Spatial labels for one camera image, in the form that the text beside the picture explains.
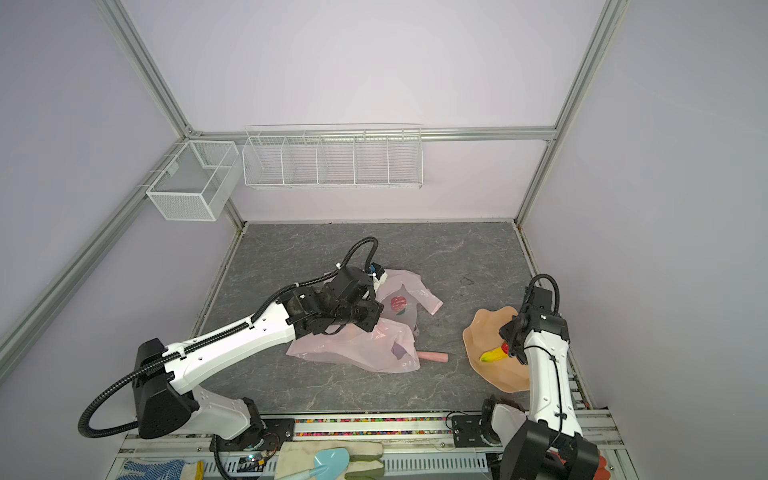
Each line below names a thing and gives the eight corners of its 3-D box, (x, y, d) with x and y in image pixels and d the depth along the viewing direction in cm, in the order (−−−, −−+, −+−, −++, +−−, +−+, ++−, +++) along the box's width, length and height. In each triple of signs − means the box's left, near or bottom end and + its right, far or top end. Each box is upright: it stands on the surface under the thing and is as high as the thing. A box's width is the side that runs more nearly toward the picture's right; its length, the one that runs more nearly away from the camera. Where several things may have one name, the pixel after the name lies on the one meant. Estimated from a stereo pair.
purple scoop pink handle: (416, 362, 87) (417, 359, 86) (416, 355, 89) (416, 352, 87) (448, 362, 87) (449, 359, 85) (447, 355, 89) (448, 352, 87)
